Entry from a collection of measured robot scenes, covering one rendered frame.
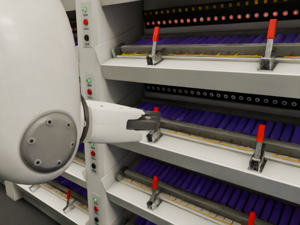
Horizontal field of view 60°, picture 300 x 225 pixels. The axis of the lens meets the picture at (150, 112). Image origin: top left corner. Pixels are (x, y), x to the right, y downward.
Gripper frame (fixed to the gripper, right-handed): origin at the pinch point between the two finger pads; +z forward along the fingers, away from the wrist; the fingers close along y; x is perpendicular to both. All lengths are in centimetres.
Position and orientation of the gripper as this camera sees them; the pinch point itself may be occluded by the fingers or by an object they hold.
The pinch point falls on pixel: (143, 118)
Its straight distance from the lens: 45.2
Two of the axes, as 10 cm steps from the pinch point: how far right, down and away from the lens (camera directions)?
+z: 6.0, 0.2, 8.0
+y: 7.9, 1.5, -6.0
